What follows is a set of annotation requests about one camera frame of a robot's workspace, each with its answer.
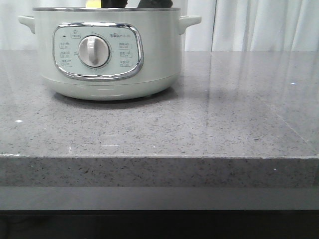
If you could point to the white pleated curtain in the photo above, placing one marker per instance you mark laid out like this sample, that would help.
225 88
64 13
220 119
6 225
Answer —
227 25

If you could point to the pale green electric cooking pot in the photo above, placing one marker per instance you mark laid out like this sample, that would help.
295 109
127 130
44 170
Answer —
106 54

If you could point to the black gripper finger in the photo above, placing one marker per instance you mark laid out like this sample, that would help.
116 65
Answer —
113 3
155 4

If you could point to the yellow toy corn cob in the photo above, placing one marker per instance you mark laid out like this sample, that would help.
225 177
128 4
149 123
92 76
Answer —
93 3

